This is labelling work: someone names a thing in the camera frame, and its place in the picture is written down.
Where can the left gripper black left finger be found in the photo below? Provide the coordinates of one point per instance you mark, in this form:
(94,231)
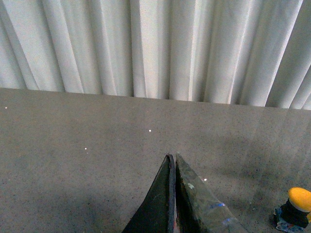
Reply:
(156,213)

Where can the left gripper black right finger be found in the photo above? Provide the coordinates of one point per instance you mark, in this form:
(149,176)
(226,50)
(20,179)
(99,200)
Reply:
(198,209)

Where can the white pleated curtain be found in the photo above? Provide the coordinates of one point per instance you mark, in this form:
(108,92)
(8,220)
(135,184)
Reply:
(248,52)

